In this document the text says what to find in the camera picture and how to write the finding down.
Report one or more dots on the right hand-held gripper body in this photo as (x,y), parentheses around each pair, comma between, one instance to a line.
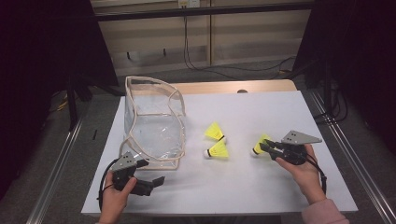
(295,152)

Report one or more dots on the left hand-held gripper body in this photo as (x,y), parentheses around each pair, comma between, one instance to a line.
(124,162)

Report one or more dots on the yellow shuttlecock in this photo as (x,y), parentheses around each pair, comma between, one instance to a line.
(259,145)
(213,131)
(219,151)

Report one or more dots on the person's right hand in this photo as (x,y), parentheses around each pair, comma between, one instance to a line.
(306,179)

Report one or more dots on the person's left hand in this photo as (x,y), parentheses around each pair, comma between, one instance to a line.
(113,202)

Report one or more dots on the clear bag with beige trim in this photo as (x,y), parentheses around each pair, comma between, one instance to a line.
(155,133)

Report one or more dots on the small black floor object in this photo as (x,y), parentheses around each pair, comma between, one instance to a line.
(94,134)

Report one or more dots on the white table sheet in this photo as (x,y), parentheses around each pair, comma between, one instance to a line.
(249,109)

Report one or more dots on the black stand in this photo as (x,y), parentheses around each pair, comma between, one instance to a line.
(72,105)

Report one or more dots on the black curtain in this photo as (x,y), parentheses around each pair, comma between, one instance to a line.
(358,46)
(37,62)

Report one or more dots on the black horizontal bar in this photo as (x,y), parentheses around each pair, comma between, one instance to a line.
(202,11)

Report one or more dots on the metal floor rail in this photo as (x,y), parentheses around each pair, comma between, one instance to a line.
(351,155)
(56,168)

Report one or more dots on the white wall socket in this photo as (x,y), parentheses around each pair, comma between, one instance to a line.
(188,3)

